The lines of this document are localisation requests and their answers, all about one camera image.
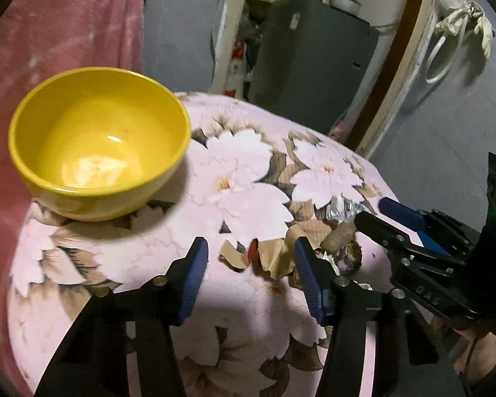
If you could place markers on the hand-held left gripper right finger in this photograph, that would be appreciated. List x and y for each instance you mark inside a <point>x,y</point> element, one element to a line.
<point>310,277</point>

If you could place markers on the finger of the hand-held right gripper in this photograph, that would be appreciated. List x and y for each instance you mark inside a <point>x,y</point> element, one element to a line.
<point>376,229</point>
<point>401,213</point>

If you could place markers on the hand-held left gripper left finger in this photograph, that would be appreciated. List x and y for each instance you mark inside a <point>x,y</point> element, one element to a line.
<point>194,281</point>

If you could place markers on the tan paper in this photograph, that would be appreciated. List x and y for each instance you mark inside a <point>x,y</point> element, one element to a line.
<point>339,236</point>

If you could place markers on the silver foil wrapper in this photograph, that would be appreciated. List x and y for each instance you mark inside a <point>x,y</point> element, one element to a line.
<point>344,209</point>

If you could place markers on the dark printed wrapper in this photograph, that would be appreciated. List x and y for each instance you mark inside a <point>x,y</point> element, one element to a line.
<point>349,259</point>

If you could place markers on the brown torn paper scrap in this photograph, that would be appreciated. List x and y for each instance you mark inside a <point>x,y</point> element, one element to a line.
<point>272,256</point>

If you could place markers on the person's right hand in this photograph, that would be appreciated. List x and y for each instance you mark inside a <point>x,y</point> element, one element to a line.
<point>479,355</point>

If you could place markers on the pink floral blanket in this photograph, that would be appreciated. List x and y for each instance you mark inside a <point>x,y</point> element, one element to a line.
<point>248,173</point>

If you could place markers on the yellow bowl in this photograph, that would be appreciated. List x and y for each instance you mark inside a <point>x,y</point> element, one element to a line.
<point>99,144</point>

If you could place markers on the cream rubber gloves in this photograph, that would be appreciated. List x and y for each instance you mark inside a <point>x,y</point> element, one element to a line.
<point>467,18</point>

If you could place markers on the red and white bag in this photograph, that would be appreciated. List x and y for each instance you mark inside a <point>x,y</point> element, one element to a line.
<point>236,68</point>

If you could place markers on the metal pot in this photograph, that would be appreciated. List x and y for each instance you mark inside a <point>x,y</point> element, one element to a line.
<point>345,3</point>

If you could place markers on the pink checked cloth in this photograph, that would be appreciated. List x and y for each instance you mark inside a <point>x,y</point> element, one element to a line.
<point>66,20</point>

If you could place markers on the wooden door frame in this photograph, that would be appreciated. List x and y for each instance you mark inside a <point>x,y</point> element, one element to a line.
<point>401,70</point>

